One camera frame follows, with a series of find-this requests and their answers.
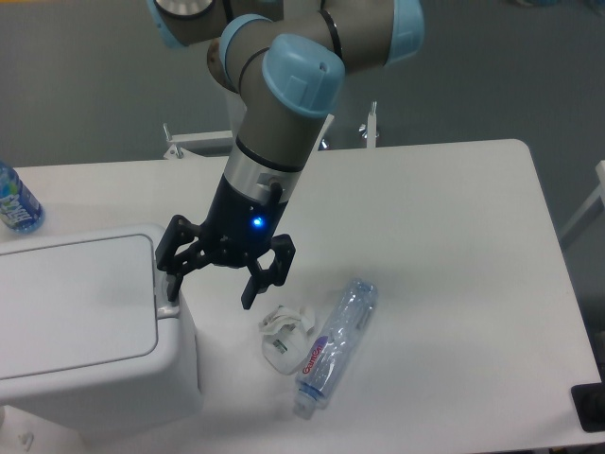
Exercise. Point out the crumpled white paper trash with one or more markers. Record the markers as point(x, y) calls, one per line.
point(285, 336)

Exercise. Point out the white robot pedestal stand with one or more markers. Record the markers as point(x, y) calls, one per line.
point(219, 143)

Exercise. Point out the crushed clear plastic bottle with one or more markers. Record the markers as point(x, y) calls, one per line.
point(331, 352)

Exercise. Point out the blue labelled water bottle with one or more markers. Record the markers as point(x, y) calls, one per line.
point(21, 212)

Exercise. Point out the white frame at right edge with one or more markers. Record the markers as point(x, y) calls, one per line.
point(589, 210)

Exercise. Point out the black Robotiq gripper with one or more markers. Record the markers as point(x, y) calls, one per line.
point(237, 231)

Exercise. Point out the white push-lid trash can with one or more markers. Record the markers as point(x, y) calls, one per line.
point(89, 340)

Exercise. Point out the black object at table edge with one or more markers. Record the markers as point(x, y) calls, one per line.
point(589, 403)

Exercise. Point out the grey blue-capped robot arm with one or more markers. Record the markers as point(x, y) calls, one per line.
point(288, 73)

